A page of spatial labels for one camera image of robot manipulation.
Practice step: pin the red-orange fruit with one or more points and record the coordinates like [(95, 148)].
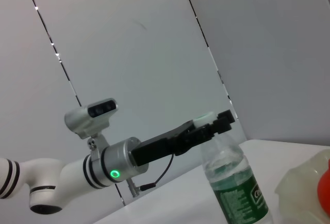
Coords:
[(325, 188)]

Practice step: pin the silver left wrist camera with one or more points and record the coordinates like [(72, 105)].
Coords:
[(82, 118)]

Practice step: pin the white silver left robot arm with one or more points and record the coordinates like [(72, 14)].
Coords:
[(72, 172)]

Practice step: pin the clear green-label water bottle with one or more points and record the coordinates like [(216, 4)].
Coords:
[(237, 195)]

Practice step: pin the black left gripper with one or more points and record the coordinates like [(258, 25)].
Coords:
[(159, 146)]

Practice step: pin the clear glass fruit plate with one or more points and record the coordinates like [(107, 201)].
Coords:
[(296, 190)]

